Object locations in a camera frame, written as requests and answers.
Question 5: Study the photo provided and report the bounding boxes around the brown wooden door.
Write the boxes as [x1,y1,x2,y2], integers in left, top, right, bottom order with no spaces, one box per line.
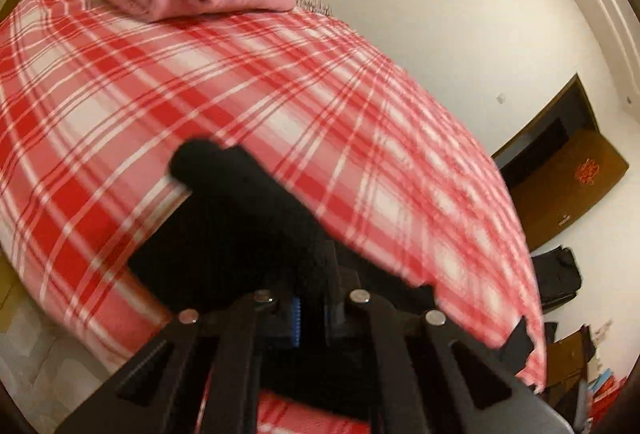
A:
[492,76,629,251]

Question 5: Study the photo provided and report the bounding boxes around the clutter boxes by wall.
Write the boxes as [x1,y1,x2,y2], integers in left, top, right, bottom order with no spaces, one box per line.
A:
[542,320,627,433]

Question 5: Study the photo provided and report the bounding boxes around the black pants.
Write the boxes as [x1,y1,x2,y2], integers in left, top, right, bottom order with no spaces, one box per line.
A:
[127,138,535,420]

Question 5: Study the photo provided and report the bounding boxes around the red plaid bed sheet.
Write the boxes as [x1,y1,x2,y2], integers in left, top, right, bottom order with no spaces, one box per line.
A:
[1,0,547,433]

